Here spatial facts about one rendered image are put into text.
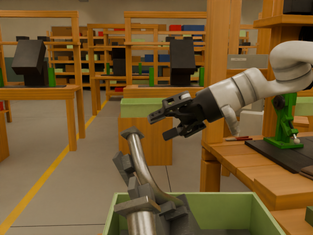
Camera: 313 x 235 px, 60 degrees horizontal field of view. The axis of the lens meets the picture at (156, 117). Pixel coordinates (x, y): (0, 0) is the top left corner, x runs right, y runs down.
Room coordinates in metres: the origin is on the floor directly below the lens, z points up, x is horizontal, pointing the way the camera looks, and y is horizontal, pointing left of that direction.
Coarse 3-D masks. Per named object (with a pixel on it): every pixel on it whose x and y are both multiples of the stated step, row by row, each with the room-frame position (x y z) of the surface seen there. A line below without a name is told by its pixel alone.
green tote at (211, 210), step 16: (176, 192) 0.73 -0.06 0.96; (192, 192) 0.73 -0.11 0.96; (208, 192) 0.73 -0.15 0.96; (224, 192) 0.73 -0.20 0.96; (240, 192) 0.73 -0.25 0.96; (112, 208) 0.64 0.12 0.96; (192, 208) 0.72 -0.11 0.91; (208, 208) 0.72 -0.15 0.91; (224, 208) 0.72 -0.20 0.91; (240, 208) 0.72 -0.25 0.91; (256, 208) 0.68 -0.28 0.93; (112, 224) 0.61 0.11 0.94; (208, 224) 0.72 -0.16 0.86; (224, 224) 0.72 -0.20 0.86; (240, 224) 0.72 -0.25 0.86; (256, 224) 0.67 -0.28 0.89; (272, 224) 0.58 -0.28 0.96
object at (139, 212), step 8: (136, 200) 0.27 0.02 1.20; (144, 200) 0.26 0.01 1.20; (152, 200) 0.28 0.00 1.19; (120, 208) 0.26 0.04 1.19; (128, 208) 0.26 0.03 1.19; (136, 208) 0.27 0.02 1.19; (144, 208) 0.27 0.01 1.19; (152, 208) 0.28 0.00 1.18; (160, 208) 0.30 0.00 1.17; (128, 216) 0.27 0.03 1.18; (136, 216) 0.27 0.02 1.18; (144, 216) 0.27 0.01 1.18; (152, 216) 0.27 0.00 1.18; (128, 224) 0.27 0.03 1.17; (136, 224) 0.26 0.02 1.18; (144, 224) 0.26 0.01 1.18; (152, 224) 0.26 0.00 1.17; (136, 232) 0.25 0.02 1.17; (144, 232) 0.25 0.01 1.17; (152, 232) 0.26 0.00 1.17
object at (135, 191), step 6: (132, 180) 0.41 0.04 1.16; (132, 186) 0.39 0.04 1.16; (138, 186) 0.40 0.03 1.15; (144, 186) 0.40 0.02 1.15; (150, 186) 0.41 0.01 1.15; (132, 192) 0.38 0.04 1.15; (138, 192) 0.39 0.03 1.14; (144, 192) 0.39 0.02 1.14; (150, 192) 0.39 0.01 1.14; (132, 198) 0.38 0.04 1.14; (150, 198) 0.38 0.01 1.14; (156, 216) 0.49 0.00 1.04; (156, 222) 0.47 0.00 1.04; (156, 228) 0.44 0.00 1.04; (162, 228) 0.51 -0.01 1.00; (156, 234) 0.43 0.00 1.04; (162, 234) 0.48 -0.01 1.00
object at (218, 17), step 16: (208, 0) 1.48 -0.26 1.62; (224, 0) 1.42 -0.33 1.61; (208, 16) 1.47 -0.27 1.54; (224, 16) 1.42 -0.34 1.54; (208, 32) 1.46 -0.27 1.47; (224, 32) 1.42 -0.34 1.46; (272, 32) 1.56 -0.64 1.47; (288, 32) 1.50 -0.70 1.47; (208, 48) 1.45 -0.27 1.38; (224, 48) 1.42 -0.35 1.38; (272, 48) 1.55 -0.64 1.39; (208, 64) 1.44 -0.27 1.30; (224, 64) 1.43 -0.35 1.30; (208, 80) 1.43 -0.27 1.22; (272, 80) 1.52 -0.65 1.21; (272, 96) 1.51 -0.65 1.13; (272, 112) 1.49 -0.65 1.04; (208, 128) 1.41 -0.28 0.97; (272, 128) 1.49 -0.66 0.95
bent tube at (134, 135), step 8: (128, 128) 0.61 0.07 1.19; (136, 128) 0.62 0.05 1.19; (128, 136) 0.62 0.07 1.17; (136, 136) 0.61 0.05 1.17; (128, 144) 0.61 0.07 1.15; (136, 144) 0.59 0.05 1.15; (136, 152) 0.58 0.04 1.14; (136, 160) 0.56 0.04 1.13; (144, 160) 0.57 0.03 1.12; (136, 168) 0.56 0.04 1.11; (144, 168) 0.55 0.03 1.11; (144, 176) 0.55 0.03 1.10; (152, 184) 0.55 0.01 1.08; (160, 192) 0.56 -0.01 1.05; (160, 200) 0.56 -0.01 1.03; (168, 200) 0.59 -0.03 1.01; (176, 200) 0.64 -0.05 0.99
